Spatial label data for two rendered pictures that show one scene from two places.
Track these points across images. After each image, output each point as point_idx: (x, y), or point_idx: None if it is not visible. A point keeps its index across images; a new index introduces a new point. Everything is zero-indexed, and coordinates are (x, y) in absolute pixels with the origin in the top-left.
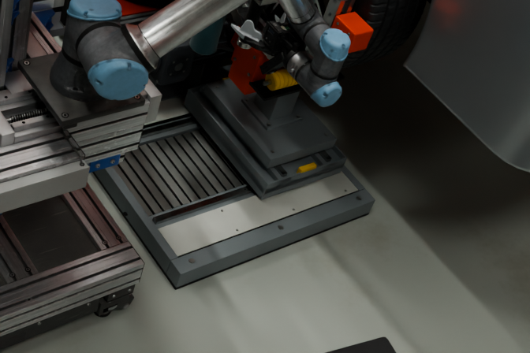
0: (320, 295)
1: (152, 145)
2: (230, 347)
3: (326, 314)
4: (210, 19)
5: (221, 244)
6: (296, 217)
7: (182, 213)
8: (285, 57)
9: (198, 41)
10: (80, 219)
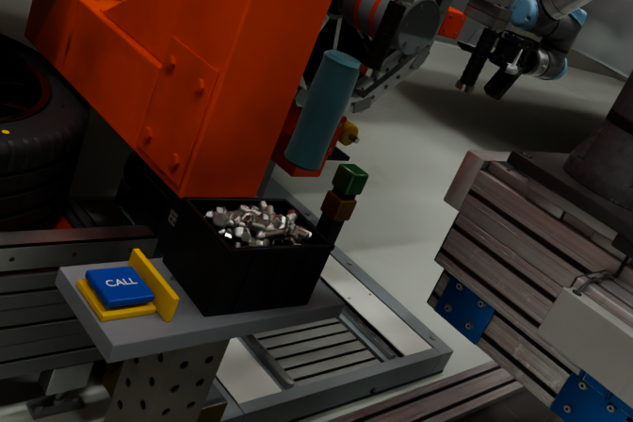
0: (385, 274)
1: (258, 334)
2: (478, 348)
3: (404, 277)
4: None
5: (397, 311)
6: None
7: (371, 330)
8: (537, 60)
9: (324, 153)
10: (516, 388)
